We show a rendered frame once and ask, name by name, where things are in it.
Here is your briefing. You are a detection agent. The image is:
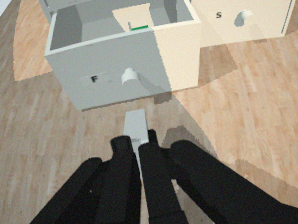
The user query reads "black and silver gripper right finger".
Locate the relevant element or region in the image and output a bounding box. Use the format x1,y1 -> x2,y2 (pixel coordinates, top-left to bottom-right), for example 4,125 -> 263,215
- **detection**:
135,109 -> 298,224

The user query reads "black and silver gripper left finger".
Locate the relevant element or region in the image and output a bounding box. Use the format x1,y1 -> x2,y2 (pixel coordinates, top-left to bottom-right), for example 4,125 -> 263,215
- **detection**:
30,110 -> 143,224

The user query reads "cream drawer front marked s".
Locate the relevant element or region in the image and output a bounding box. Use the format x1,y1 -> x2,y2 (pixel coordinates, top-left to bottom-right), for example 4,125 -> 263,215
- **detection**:
189,0 -> 291,44

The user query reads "green and white eraser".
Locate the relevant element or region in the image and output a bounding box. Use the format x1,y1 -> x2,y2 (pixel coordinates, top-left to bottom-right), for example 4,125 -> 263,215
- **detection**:
130,17 -> 149,30

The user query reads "white drawer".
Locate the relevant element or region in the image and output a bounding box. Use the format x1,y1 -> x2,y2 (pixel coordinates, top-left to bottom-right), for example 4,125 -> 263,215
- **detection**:
44,0 -> 201,110
46,0 -> 73,8

